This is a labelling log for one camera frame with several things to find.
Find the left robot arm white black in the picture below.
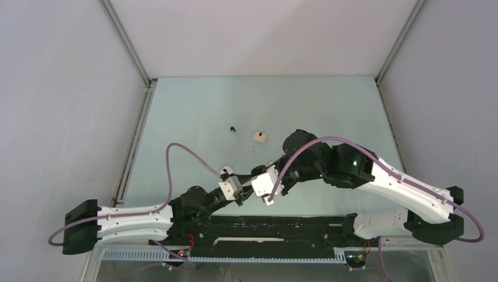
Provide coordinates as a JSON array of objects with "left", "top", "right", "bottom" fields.
[{"left": 62, "top": 172, "right": 257, "bottom": 255}]

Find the black earbud charging case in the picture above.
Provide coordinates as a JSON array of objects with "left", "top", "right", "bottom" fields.
[{"left": 251, "top": 165, "right": 267, "bottom": 176}]

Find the white slotted cable duct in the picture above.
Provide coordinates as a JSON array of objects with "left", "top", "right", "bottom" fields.
[{"left": 101, "top": 248, "right": 346, "bottom": 264}]

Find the white earbud charging case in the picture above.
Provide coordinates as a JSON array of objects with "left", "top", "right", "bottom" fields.
[{"left": 220, "top": 166, "right": 234, "bottom": 175}]

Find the left aluminium frame post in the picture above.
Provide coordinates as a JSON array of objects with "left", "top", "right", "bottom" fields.
[{"left": 98, "top": 0, "right": 152, "bottom": 88}]

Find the purple cable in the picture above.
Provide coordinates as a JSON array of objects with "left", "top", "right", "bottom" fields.
[
  {"left": 268, "top": 136, "right": 485, "bottom": 282},
  {"left": 48, "top": 143, "right": 223, "bottom": 247}
]

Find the beige earbud charging case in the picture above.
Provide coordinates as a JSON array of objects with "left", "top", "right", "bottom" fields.
[{"left": 253, "top": 132, "right": 267, "bottom": 143}]

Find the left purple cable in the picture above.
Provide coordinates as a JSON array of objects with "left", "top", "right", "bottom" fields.
[{"left": 48, "top": 143, "right": 223, "bottom": 247}]

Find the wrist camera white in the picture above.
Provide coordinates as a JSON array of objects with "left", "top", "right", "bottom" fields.
[
  {"left": 218, "top": 176, "right": 243, "bottom": 201},
  {"left": 251, "top": 165, "right": 279, "bottom": 206}
]

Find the right aluminium frame post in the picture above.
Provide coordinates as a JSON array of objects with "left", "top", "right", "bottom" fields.
[{"left": 375, "top": 0, "right": 428, "bottom": 86}]

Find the aluminium frame post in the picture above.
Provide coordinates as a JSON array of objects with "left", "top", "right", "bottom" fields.
[
  {"left": 98, "top": 0, "right": 152, "bottom": 88},
  {"left": 375, "top": 0, "right": 428, "bottom": 86}
]

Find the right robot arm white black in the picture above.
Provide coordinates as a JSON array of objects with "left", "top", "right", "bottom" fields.
[{"left": 274, "top": 129, "right": 465, "bottom": 246}]

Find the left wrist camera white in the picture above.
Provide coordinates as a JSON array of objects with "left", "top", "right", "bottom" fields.
[{"left": 218, "top": 176, "right": 243, "bottom": 201}]

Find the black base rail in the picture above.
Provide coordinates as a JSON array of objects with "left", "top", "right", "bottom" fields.
[{"left": 147, "top": 214, "right": 384, "bottom": 261}]

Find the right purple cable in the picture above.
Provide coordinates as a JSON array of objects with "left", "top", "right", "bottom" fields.
[{"left": 268, "top": 136, "right": 485, "bottom": 282}]

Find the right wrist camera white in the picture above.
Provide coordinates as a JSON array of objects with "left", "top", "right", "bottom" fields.
[{"left": 251, "top": 165, "right": 279, "bottom": 206}]

